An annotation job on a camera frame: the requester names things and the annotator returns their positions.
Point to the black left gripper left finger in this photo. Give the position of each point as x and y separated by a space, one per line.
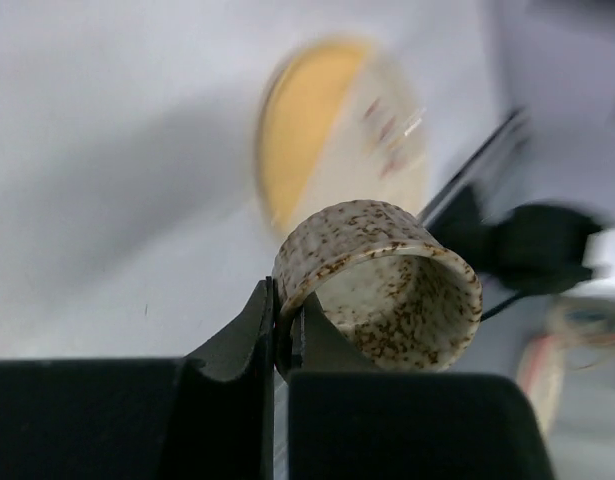
205 415

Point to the yellow cream floral plate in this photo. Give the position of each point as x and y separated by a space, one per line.
339 122

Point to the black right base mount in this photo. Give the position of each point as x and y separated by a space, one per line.
537 249

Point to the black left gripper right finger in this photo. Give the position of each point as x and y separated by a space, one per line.
375 425

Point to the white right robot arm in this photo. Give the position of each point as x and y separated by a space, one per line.
599 256

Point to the aluminium rail frame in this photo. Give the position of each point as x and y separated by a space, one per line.
487 167

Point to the speckled ceramic cup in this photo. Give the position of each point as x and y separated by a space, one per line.
384 283

